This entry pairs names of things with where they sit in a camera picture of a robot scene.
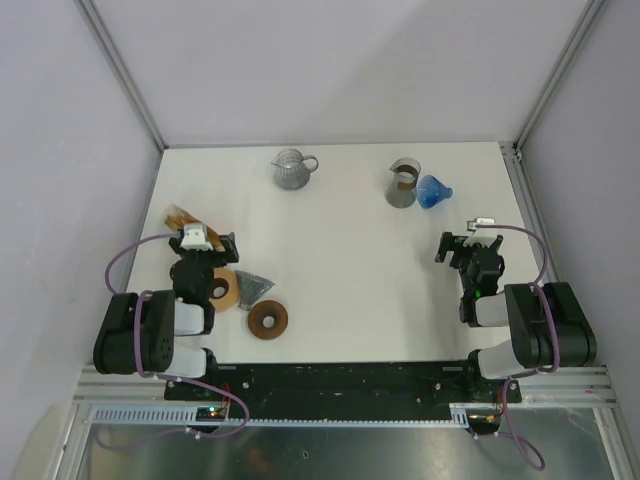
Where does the coffee filter pack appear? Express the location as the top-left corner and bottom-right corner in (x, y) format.
(165, 204), (224, 252)

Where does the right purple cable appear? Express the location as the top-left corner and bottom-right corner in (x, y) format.
(474, 223), (561, 472)

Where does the clear glass pitcher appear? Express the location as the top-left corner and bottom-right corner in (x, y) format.
(271, 149), (319, 191)

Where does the grey cable duct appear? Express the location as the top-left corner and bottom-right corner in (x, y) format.
(92, 405), (469, 428)

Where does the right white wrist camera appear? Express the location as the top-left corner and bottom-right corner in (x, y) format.
(466, 217), (495, 232)

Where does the purple cable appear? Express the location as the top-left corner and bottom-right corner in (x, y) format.
(474, 223), (561, 472)
(104, 231), (250, 449)

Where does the light wooden ring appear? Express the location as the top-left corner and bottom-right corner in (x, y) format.
(208, 268), (241, 314)

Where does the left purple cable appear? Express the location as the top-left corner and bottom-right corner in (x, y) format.
(104, 231), (250, 449)

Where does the dark brown wooden ring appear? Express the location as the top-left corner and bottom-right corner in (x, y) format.
(247, 299), (290, 341)

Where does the blue glass dripper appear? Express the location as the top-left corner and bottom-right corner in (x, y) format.
(417, 175), (454, 209)

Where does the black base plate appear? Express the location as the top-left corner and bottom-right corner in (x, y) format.
(164, 360), (522, 422)

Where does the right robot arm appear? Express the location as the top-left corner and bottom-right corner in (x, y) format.
(434, 229), (597, 401)

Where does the grey glass dripper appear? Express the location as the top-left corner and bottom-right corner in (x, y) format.
(235, 270), (275, 311)

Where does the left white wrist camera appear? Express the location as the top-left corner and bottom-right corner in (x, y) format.
(180, 223), (213, 251)

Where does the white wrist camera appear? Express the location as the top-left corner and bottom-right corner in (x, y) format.
(180, 223), (213, 251)
(466, 217), (495, 232)

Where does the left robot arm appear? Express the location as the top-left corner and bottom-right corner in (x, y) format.
(93, 223), (239, 400)

